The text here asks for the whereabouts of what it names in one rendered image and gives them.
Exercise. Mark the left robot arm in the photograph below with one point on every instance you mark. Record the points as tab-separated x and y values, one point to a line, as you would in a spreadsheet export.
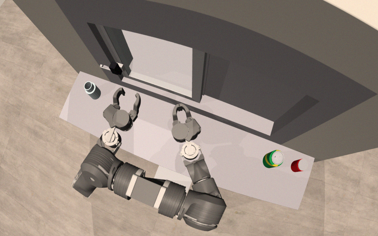
102	169

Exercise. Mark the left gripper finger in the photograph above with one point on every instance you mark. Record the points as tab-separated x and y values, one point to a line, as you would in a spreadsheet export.
117	95
134	113

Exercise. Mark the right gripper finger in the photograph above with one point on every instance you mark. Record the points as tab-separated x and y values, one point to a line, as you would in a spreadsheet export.
175	118
187	111

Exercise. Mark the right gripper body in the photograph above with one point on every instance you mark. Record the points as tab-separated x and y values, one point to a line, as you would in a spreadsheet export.
185	132

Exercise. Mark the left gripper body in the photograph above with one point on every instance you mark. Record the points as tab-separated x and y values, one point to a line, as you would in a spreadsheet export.
117	118

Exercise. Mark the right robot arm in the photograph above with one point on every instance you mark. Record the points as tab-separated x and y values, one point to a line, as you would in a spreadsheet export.
203	206

